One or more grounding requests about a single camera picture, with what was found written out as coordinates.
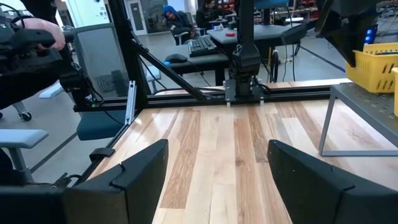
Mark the black aluminium table frame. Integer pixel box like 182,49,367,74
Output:
73,0,332,187

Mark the black device with blue lights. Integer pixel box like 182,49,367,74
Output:
364,24,379,46

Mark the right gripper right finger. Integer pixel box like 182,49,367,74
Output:
267,139,356,224

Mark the person's hand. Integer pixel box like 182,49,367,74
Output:
23,17,67,52

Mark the monitor with blue screen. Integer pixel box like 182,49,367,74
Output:
253,0,290,10

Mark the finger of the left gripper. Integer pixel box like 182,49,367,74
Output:
328,30,376,68

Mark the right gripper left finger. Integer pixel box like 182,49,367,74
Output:
63,139,170,224

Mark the grey perforated metal riser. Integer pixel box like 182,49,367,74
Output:
318,82,398,157

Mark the black computer mouse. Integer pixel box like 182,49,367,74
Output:
164,53,189,64

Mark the grey stool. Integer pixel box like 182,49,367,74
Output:
0,129,50,184

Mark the black keyboard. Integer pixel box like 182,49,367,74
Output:
187,35,219,58

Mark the grey mesh office chair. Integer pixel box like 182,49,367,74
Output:
72,23,162,141

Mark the black side desk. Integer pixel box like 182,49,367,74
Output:
161,46,231,87

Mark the yellow plastic basket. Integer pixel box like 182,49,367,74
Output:
391,67,398,118
344,42,398,94

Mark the person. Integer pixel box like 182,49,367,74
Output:
195,0,225,30
162,4,197,41
0,0,68,110

